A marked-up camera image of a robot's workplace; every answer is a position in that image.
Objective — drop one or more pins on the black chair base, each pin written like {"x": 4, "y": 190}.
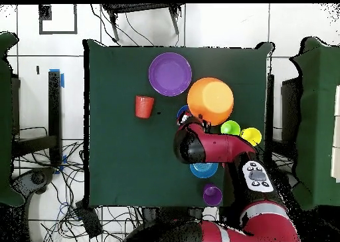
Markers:
{"x": 34, "y": 178}

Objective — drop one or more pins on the dark green tablecloth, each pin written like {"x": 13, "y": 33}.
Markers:
{"x": 119, "y": 159}

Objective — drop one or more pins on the red plastic cup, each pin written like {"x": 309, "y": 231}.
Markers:
{"x": 144, "y": 107}

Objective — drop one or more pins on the large yellow plastic bowl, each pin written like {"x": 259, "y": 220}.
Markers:
{"x": 209, "y": 101}

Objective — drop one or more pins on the purple plastic cup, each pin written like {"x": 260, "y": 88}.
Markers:
{"x": 212, "y": 195}

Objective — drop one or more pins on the black power strip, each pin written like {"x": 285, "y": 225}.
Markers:
{"x": 89, "y": 220}

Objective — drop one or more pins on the black metal stool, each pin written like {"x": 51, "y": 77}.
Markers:
{"x": 138, "y": 8}

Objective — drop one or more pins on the light blue plastic bowl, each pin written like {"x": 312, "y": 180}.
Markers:
{"x": 204, "y": 170}

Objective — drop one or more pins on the green cloth side table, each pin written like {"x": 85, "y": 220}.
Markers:
{"x": 318, "y": 119}
{"x": 5, "y": 119}

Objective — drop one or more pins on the black square floor frame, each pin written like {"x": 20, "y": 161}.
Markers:
{"x": 45, "y": 12}

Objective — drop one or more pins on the dark blue plastic bowl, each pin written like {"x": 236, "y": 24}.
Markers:
{"x": 182, "y": 110}

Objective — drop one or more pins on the black table frame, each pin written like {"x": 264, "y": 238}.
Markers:
{"x": 54, "y": 114}
{"x": 270, "y": 114}

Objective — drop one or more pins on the blue tape strip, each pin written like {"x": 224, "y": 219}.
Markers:
{"x": 62, "y": 81}

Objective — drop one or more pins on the yellow plastic cup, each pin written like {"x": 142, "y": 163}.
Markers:
{"x": 251, "y": 135}

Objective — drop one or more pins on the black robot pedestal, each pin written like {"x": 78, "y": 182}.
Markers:
{"x": 170, "y": 214}

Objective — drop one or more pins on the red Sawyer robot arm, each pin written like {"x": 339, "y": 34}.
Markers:
{"x": 220, "y": 149}

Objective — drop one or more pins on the white boxes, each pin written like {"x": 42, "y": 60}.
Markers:
{"x": 336, "y": 135}

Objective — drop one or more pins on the purple plastic bowl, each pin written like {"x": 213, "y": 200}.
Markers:
{"x": 170, "y": 74}

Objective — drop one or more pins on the green plastic cup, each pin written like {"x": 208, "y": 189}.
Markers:
{"x": 230, "y": 127}

